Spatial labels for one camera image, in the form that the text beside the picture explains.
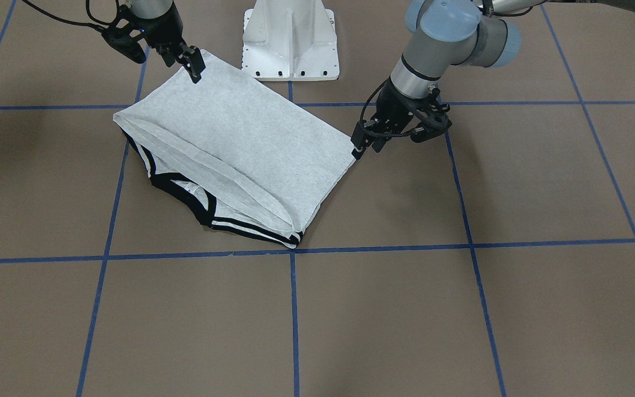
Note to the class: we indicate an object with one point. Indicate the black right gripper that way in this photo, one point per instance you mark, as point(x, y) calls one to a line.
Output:
point(164, 31)

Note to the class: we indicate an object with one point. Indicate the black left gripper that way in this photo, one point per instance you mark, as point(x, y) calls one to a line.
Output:
point(393, 105)

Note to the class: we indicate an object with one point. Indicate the grey cartoon print t-shirt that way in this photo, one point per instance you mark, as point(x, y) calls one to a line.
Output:
point(241, 157)

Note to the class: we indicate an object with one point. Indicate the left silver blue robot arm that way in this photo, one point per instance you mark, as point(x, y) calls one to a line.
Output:
point(443, 34)

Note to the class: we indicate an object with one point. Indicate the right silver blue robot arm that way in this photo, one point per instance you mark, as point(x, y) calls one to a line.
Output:
point(160, 25)

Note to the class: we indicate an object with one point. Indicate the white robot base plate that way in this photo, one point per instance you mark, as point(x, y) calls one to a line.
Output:
point(290, 41)

